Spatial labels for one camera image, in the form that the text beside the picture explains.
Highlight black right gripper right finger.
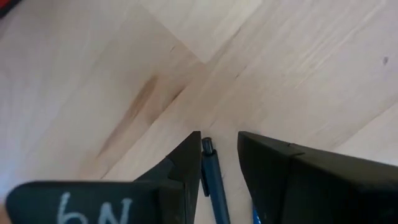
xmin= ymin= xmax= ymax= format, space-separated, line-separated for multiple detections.
xmin=237 ymin=131 xmax=398 ymax=224

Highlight bright blue pen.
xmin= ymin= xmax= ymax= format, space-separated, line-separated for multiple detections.
xmin=251 ymin=203 xmax=262 ymax=224

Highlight dark blue pen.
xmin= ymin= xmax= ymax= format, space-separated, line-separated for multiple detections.
xmin=200 ymin=136 xmax=232 ymax=224

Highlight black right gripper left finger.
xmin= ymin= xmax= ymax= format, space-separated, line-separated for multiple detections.
xmin=5 ymin=131 xmax=202 ymax=224

